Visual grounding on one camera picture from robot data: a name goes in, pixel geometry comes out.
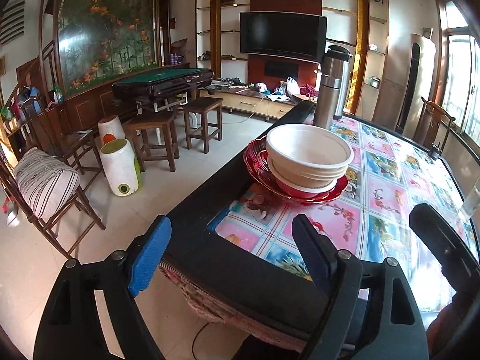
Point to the white bin orange lid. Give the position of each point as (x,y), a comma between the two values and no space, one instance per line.
(110,129)

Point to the wooden chair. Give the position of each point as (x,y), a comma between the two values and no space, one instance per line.
(46,227)

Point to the green mahjong table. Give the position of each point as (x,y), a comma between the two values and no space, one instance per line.
(161,83)

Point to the white paper bowl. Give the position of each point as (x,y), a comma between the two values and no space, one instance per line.
(308,148)

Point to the black flat television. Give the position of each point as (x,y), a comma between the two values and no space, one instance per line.
(283,34)

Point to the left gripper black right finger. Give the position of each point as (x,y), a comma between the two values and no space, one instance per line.
(371,311)

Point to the slim steel thermos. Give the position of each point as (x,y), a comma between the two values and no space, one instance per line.
(330,82)

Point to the large beige ribbed bowl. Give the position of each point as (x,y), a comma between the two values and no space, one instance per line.
(298,177)

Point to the wooden tv cabinet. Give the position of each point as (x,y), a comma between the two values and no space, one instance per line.
(251,104)

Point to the red glass plate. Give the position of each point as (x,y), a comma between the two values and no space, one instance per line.
(255,157)

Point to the striped cushion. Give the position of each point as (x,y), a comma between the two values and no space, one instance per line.
(45,182)

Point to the wooden stool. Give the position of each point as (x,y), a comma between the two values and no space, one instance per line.
(205,131)
(153,136)

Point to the large steel thermos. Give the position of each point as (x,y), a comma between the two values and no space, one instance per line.
(342,70)

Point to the wooden stool far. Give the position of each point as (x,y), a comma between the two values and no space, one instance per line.
(205,131)

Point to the colourful fruit tablecloth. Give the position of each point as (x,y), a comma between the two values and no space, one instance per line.
(386,179)

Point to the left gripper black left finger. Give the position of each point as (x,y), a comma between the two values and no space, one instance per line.
(70,327)

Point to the flower mural panel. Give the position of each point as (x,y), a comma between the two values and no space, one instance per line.
(100,40)

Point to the white bin green lid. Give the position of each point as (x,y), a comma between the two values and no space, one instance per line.
(121,167)

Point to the wooden stool near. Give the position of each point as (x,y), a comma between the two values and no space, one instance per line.
(153,136)

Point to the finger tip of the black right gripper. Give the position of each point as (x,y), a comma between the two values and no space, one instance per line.
(445,267)

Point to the white standing air conditioner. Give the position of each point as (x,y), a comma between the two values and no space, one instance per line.
(420,75)

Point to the small black clamp device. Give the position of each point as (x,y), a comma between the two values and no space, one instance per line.
(435,152)

